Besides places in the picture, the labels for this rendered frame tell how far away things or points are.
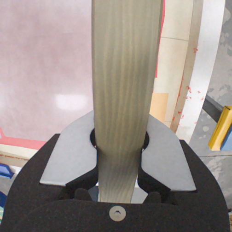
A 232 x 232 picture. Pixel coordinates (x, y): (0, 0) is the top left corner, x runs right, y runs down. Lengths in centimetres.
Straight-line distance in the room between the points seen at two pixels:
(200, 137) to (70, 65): 168
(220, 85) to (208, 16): 136
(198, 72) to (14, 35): 34
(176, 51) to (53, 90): 25
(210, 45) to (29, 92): 35
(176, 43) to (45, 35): 23
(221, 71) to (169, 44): 130
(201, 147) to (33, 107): 185
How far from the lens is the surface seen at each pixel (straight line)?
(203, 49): 25
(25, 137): 42
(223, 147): 42
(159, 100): 28
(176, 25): 27
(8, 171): 51
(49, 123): 34
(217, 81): 155
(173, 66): 27
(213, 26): 26
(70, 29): 27
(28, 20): 31
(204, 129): 176
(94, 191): 72
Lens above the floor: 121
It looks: 60 degrees down
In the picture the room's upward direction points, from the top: 175 degrees counter-clockwise
